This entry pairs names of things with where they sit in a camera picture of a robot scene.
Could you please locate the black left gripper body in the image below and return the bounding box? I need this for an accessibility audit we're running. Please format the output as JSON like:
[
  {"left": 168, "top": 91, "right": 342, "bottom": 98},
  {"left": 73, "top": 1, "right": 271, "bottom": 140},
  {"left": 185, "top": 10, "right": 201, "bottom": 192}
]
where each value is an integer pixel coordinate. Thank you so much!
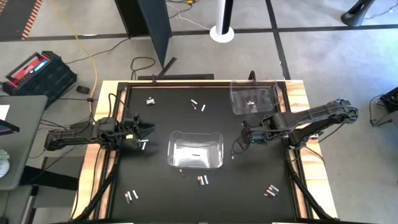
[{"left": 113, "top": 119, "right": 140, "bottom": 151}]

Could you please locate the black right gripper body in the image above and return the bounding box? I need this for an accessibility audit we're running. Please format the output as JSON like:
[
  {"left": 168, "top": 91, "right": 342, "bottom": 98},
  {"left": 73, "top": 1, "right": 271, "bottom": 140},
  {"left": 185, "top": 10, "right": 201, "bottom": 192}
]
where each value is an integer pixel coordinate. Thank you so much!
[{"left": 247, "top": 123, "right": 267, "bottom": 146}]

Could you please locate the clear plastic bin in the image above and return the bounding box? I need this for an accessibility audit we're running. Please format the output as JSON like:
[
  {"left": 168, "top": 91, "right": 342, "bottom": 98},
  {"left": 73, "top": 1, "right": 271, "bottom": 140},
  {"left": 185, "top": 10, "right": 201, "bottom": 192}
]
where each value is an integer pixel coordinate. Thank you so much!
[
  {"left": 167, "top": 130, "right": 224, "bottom": 170},
  {"left": 229, "top": 80, "right": 282, "bottom": 116}
]

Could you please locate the black partition foot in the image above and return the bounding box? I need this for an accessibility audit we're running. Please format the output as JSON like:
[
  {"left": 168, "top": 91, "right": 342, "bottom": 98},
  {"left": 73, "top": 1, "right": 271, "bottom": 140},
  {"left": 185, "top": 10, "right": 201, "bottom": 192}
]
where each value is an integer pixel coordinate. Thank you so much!
[{"left": 157, "top": 57, "right": 177, "bottom": 77}]

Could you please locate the flat black bar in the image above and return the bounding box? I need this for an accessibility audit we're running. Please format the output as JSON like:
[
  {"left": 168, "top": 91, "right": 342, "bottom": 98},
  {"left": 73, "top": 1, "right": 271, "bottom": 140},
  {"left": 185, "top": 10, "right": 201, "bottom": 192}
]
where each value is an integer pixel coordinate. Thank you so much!
[{"left": 137, "top": 73, "right": 215, "bottom": 82}]

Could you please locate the black and red tool case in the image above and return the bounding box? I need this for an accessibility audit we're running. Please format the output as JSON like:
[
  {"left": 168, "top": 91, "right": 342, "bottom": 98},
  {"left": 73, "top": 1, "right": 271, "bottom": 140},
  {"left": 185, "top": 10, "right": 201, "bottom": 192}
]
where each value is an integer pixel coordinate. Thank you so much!
[{"left": 1, "top": 50, "right": 78, "bottom": 106}]

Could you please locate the white pole with round base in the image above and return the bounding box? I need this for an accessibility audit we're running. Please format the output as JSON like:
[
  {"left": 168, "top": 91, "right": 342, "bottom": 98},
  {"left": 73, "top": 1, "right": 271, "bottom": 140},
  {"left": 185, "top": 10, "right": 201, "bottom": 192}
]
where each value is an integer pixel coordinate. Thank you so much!
[{"left": 209, "top": 0, "right": 235, "bottom": 44}]

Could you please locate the dark partition panel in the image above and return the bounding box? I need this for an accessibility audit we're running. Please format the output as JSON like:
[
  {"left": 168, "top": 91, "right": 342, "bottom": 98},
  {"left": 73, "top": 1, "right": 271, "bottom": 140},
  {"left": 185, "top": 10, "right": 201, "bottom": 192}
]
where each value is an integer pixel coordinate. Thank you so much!
[{"left": 114, "top": 0, "right": 173, "bottom": 68}]

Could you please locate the grey side table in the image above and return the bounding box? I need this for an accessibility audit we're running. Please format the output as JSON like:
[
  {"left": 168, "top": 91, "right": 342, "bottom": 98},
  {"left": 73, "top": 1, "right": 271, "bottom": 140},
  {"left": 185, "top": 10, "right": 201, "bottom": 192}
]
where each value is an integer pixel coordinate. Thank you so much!
[{"left": 0, "top": 95, "right": 49, "bottom": 191}]

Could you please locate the white and green woven ball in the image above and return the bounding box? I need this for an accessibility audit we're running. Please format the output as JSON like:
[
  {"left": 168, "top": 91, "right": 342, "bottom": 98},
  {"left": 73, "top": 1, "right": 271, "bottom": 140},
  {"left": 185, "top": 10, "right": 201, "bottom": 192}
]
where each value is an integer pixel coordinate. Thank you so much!
[{"left": 0, "top": 149, "right": 11, "bottom": 179}]

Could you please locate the grey cabinet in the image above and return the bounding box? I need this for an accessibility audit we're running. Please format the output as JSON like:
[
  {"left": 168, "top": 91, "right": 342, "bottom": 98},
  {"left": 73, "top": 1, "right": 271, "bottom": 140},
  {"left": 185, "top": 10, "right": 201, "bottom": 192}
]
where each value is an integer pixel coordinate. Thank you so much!
[{"left": 0, "top": 184, "right": 34, "bottom": 224}]

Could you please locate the black equipment box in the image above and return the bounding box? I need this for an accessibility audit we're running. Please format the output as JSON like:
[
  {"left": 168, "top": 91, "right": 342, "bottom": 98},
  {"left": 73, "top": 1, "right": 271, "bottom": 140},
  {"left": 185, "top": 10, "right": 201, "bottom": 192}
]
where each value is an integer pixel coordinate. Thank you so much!
[{"left": 378, "top": 86, "right": 398, "bottom": 113}]

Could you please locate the black stand base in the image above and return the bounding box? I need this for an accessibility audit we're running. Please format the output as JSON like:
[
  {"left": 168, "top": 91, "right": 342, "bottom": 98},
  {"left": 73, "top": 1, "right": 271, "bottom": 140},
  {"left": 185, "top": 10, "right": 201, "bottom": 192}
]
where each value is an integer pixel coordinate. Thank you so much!
[{"left": 340, "top": 0, "right": 377, "bottom": 27}]

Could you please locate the black mat with orange stripes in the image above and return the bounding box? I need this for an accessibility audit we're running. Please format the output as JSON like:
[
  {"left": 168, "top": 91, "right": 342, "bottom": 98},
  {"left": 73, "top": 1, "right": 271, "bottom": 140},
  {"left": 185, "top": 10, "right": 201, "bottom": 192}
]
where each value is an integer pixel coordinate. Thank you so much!
[{"left": 0, "top": 0, "right": 44, "bottom": 41}]

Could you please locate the looped black cable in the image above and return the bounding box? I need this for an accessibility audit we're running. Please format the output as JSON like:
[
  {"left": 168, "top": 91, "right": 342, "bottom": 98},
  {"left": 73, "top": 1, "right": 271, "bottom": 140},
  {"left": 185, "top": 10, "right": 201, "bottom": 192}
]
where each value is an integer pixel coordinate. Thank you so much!
[{"left": 129, "top": 56, "right": 157, "bottom": 81}]

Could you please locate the yellow cable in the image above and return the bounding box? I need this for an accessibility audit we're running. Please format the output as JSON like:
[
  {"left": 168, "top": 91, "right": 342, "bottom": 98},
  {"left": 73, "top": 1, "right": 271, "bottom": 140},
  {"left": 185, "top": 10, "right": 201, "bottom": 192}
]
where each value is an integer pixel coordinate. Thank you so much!
[{"left": 49, "top": 0, "right": 99, "bottom": 113}]

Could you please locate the long black cable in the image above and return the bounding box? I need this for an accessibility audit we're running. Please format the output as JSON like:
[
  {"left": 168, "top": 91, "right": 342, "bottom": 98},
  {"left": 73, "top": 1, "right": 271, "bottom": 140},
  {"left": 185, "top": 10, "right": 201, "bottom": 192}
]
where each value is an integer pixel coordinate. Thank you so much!
[{"left": 64, "top": 37, "right": 131, "bottom": 65}]

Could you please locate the white cable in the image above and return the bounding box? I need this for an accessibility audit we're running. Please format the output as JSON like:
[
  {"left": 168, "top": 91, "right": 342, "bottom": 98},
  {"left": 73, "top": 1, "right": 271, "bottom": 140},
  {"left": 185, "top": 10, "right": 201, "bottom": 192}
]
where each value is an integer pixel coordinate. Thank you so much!
[{"left": 165, "top": 1, "right": 213, "bottom": 31}]

